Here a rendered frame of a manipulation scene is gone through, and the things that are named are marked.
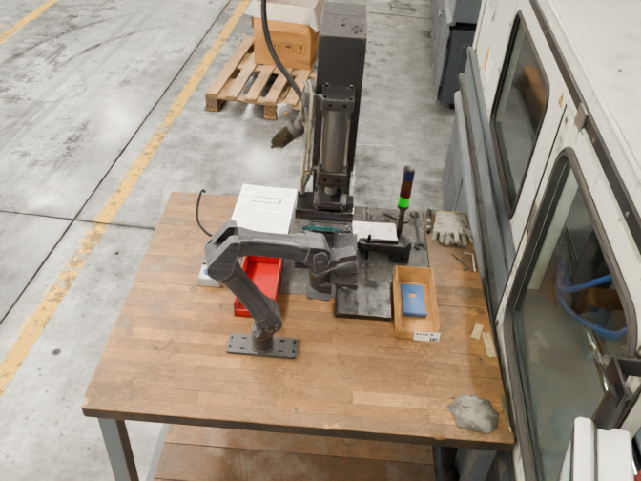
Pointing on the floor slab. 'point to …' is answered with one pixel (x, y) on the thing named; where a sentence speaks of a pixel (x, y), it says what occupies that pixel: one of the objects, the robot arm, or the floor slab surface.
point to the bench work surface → (289, 375)
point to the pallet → (224, 91)
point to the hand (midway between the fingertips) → (319, 293)
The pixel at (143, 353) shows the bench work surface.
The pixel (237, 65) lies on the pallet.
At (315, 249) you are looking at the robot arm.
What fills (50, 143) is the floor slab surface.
